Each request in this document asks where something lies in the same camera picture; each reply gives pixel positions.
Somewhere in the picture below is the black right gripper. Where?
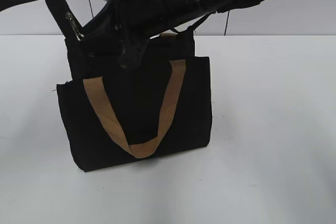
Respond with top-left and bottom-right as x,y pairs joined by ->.
81,0 -> 169,70

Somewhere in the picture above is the silver zipper pull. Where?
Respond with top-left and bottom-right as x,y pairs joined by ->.
65,12 -> 84,41

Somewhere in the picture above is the black bag with tan handles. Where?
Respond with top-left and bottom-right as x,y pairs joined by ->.
46,0 -> 212,172

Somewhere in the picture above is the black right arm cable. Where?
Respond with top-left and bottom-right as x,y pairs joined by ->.
167,11 -> 211,36

